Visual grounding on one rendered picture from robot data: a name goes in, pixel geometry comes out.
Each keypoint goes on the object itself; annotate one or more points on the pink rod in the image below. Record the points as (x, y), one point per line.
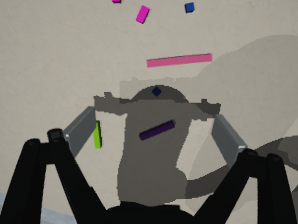
(179, 60)

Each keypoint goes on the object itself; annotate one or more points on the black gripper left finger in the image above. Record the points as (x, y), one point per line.
(23, 201)

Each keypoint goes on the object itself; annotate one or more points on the lime green rod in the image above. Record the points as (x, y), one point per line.
(97, 136)

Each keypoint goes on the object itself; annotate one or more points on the purple rod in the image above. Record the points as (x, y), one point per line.
(156, 130)

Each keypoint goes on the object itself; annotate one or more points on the small blue cube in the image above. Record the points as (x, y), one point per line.
(189, 7)
(156, 91)

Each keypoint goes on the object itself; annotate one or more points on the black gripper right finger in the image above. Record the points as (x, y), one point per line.
(275, 203)

